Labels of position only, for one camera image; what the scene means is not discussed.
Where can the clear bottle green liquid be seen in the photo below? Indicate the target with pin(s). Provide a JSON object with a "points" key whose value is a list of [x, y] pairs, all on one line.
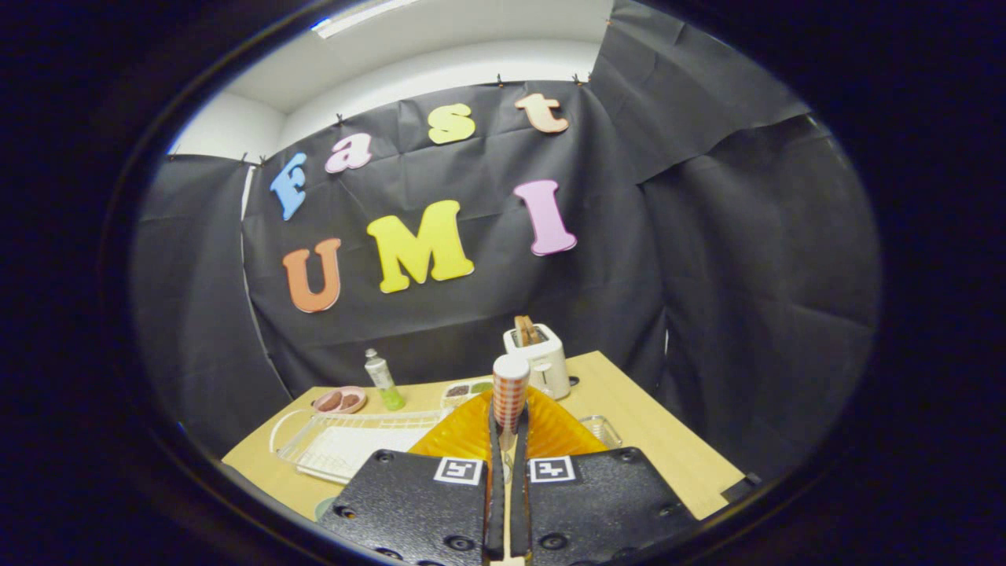
{"points": [[383, 381]]}

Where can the pink plate with food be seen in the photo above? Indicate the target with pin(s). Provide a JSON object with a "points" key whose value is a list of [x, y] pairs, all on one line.
{"points": [[339, 401]]}

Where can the white dish rack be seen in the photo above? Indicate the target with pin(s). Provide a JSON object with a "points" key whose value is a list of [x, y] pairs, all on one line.
{"points": [[354, 448]]}

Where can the brown bread slice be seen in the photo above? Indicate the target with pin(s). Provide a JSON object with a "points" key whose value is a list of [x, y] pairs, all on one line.
{"points": [[526, 330]]}

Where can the white toaster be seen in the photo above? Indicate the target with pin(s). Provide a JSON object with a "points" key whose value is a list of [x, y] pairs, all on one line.
{"points": [[546, 362]]}

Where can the white compartment tray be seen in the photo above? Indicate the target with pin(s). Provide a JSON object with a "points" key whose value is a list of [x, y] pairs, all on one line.
{"points": [[464, 390]]}

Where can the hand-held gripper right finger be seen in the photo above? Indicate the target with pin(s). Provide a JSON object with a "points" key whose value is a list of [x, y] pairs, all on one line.
{"points": [[519, 511]]}

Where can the black object beside table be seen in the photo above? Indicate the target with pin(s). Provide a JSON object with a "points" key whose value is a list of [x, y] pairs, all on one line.
{"points": [[743, 487]]}

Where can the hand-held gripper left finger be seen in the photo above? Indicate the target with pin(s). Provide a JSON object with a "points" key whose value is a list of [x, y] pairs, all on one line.
{"points": [[495, 503]]}

